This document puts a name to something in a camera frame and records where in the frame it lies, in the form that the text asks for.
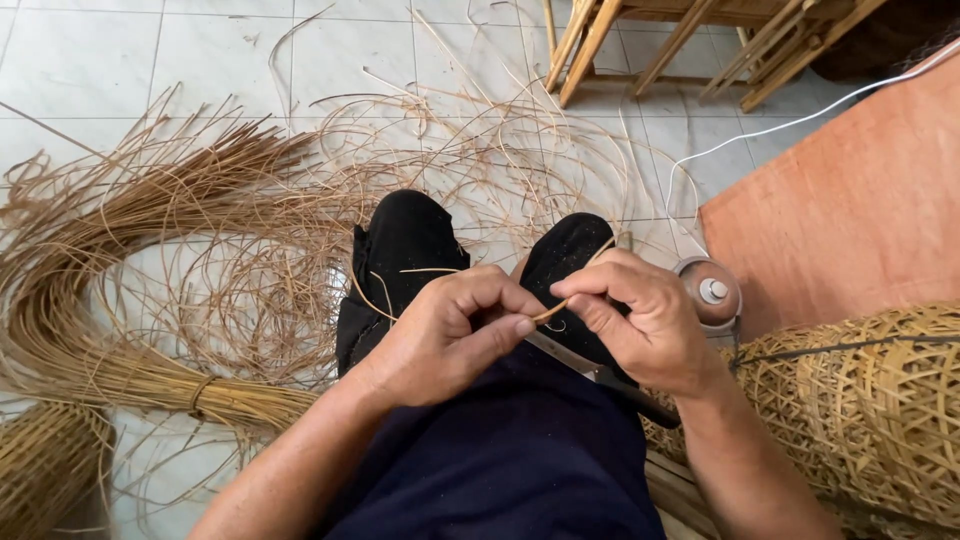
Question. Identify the person's right hand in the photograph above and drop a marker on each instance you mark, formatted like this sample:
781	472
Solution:
660	322

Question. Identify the person's left hand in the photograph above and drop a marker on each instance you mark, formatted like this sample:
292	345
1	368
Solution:
420	337

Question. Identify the thin rattan strip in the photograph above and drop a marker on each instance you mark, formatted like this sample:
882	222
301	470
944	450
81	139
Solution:
553	308

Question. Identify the person's black trousers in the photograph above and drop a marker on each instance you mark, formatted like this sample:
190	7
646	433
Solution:
405	240

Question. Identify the heap of loose rattan scraps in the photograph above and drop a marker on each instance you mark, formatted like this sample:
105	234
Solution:
315	225

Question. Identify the person's dark navy shirt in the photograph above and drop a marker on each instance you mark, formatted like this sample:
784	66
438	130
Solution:
510	465

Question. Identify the wooden plank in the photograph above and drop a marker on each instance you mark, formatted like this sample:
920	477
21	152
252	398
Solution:
675	495

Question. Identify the orange plywood board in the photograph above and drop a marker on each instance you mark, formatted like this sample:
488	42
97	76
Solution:
847	210

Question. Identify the large woven bamboo basket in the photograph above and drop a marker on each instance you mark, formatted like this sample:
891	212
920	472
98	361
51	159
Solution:
862	427

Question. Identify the tied bundle of rattan strips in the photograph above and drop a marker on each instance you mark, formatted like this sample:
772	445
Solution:
67	330

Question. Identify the small woven bamboo basket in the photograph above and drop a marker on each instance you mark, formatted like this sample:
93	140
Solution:
45	472

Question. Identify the wooden chair frame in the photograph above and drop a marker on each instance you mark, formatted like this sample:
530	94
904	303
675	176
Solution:
757	45

